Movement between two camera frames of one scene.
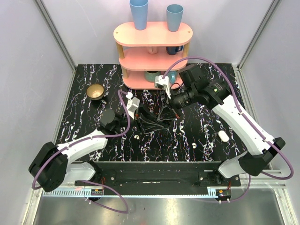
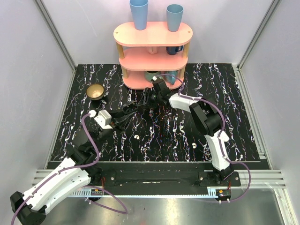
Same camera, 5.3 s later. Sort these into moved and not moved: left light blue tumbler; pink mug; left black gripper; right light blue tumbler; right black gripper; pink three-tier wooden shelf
Moved: right black gripper; left black gripper
Not moved: right light blue tumbler; left light blue tumbler; pink three-tier wooden shelf; pink mug
